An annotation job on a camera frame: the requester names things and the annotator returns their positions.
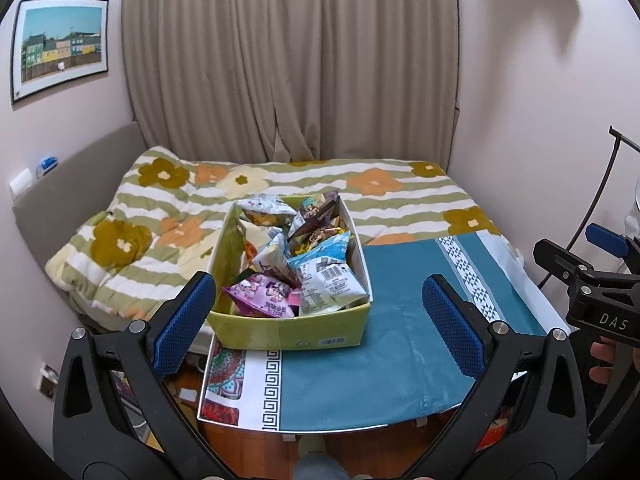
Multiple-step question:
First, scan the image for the white wall switch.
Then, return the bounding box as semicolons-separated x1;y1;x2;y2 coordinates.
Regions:
9;169;34;196

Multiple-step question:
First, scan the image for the black cable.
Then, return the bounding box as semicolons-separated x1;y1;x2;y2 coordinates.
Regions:
537;126;640;289

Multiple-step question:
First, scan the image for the purple snack packet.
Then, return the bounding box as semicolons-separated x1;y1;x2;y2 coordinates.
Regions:
222;272;301;319

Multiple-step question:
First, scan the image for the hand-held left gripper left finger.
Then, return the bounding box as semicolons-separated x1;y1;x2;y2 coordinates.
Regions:
52;271;236;480

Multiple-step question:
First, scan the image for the white yellow snack packet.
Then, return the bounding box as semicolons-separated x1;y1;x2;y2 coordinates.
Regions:
236;194;297;229

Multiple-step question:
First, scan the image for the dark brown snack packet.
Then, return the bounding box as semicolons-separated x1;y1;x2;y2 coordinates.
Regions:
287;189;342;241

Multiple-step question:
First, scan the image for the framed wall picture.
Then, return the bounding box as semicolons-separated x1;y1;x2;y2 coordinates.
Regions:
10;0;110;107

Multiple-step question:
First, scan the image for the blue patterned tablecloth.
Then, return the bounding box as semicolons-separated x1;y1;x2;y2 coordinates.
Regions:
197;232;571;434

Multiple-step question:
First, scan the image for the person's right hand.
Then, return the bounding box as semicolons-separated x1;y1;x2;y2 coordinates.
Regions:
589;337;640;387

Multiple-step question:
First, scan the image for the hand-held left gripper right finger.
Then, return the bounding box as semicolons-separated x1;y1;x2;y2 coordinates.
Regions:
400;274;587;480

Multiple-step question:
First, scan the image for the white barcode snack packet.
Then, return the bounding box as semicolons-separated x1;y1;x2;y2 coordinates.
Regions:
298;255;369;316

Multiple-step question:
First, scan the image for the person's leg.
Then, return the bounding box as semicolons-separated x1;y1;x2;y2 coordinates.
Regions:
292;435;352;480

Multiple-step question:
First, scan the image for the beige curtain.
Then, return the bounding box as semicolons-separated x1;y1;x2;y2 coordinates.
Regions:
121;0;464;164

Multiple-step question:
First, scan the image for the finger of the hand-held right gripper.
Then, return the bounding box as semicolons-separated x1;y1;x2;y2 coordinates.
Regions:
585;223;634;263
533;239;595;287

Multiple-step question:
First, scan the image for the green cardboard box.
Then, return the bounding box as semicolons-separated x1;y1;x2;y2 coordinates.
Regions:
207;195;374;351

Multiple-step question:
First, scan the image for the yellow gold snack packet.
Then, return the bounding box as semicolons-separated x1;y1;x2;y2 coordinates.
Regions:
295;226;352;256

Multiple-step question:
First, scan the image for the floral striped blanket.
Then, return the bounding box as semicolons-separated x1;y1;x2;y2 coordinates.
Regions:
45;146;503;334

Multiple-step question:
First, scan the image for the beige padded headboard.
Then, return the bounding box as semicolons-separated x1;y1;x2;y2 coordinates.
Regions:
12;121;149;332

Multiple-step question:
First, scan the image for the wall socket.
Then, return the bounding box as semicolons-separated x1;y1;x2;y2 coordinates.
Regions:
39;362;60;401

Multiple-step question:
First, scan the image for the light blue snack packet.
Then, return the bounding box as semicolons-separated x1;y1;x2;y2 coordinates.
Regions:
287;232;354;271

